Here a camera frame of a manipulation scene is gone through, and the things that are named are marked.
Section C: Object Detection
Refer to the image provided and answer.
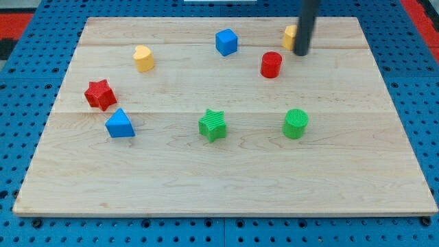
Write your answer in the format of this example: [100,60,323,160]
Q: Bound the yellow hexagon block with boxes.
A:
[282,25,298,51]

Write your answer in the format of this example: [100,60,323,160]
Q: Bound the green star block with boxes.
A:
[198,109,227,143]

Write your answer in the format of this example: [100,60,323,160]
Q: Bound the wooden board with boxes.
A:
[13,17,438,217]

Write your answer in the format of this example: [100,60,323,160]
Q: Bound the green cylinder block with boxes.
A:
[282,108,309,139]

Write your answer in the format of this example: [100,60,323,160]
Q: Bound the red cylinder block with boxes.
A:
[260,51,283,78]

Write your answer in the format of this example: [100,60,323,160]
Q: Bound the blue cube block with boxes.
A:
[215,29,238,56]

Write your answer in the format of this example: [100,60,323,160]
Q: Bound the yellow heart block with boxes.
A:
[132,45,155,73]

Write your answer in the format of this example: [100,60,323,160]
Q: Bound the blue triangle block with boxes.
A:
[105,108,135,138]

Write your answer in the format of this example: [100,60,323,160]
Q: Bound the red star block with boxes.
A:
[84,79,117,111]

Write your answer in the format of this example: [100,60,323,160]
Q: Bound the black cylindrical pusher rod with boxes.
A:
[293,0,320,56]

